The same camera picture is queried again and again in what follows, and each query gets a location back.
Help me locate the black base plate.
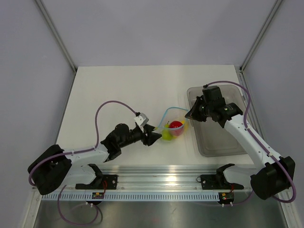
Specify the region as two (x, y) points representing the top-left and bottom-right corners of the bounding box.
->
(197, 174), (244, 190)
(75, 174), (119, 190)

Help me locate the green toy pear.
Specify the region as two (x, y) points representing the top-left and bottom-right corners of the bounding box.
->
(161, 122), (173, 141)

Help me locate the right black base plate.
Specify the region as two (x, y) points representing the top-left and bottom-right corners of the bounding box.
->
(197, 174), (244, 190)

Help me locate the right small circuit board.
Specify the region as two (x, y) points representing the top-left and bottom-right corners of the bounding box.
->
(220, 192), (235, 201)

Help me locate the left small circuit board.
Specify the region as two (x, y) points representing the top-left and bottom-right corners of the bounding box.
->
(92, 192), (105, 199)

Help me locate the white slotted cable duct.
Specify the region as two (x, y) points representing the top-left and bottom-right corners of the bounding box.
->
(42, 191), (219, 202)

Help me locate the clear zip top bag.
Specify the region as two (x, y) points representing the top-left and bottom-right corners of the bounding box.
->
(155, 106), (189, 143)

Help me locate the yellow toy lemon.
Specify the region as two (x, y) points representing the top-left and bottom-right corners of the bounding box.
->
(181, 120), (189, 131)

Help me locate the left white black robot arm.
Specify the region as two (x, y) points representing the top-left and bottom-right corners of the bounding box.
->
(28, 123), (162, 195)

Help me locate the right aluminium frame post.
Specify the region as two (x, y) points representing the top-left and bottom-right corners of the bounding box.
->
(239, 0), (285, 74)

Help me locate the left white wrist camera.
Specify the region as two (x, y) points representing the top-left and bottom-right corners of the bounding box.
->
(134, 112), (149, 127)

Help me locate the small circuit board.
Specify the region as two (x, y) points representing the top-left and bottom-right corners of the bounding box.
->
(220, 192), (235, 201)
(92, 192), (105, 199)

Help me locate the left aluminium frame post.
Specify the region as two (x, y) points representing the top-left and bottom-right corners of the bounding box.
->
(33, 0), (77, 75)

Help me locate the red toy apple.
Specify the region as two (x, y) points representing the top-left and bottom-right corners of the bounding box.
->
(170, 121), (184, 137)

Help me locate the aluminium frame post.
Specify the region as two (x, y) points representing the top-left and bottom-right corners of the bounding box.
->
(33, 0), (77, 75)
(239, 0), (285, 74)

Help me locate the aluminium rail profile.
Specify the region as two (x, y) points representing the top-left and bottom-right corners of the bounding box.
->
(32, 164), (288, 192)

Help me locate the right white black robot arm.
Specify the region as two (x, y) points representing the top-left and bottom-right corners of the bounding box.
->
(185, 85), (296, 203)

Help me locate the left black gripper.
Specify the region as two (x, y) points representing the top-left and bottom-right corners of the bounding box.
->
(119, 124), (162, 149)

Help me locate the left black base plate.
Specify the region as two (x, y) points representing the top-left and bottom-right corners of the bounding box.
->
(75, 174), (119, 190)

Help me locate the grey translucent plastic bin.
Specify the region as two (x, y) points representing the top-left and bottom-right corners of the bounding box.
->
(190, 84), (246, 157)

